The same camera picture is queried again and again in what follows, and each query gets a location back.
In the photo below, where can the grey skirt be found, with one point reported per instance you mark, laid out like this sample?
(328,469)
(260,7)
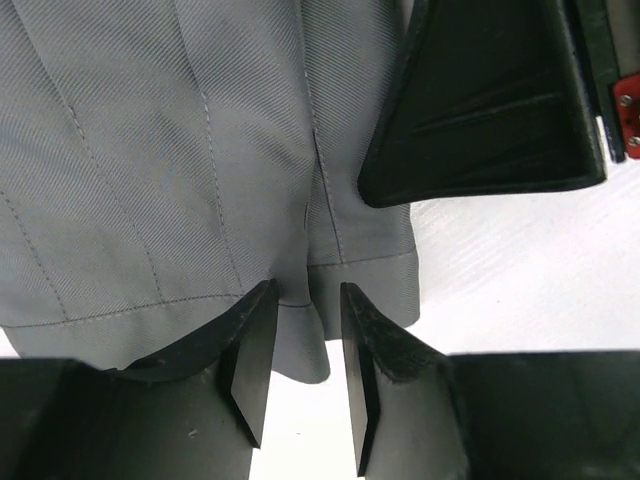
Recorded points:
(159,159)

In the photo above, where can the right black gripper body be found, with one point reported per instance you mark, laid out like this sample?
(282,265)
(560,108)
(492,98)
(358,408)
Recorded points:
(610,33)

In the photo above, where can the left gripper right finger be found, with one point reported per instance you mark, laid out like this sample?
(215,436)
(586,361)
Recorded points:
(417,413)

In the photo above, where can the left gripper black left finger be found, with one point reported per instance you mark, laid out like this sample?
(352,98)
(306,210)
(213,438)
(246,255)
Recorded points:
(193,410)

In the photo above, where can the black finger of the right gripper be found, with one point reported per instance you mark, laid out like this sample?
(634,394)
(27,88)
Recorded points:
(487,98)

